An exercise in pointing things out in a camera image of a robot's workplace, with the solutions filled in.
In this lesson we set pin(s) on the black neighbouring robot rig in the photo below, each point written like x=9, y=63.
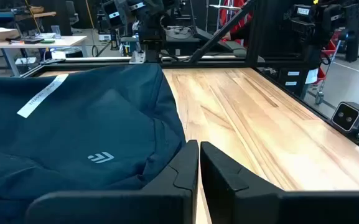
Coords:
x=310, y=21

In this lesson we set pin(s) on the black box white labels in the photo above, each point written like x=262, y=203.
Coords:
x=294, y=88

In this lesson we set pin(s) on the clear plastic cup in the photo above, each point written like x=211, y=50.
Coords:
x=55, y=32

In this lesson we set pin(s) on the black table-level camera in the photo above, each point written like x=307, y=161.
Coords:
x=347, y=116

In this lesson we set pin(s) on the black office chair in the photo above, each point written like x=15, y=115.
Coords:
x=71, y=12

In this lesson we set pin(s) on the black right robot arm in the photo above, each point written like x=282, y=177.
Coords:
x=149, y=28

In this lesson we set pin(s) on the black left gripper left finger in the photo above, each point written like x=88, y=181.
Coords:
x=166, y=205

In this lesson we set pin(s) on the person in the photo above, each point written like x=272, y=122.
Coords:
x=229, y=12

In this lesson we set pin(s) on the dark blue backpack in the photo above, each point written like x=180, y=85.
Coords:
x=89, y=124

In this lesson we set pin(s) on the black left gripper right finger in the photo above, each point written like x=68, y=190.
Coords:
x=244, y=205

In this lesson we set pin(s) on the white desk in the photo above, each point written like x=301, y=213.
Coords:
x=58, y=41

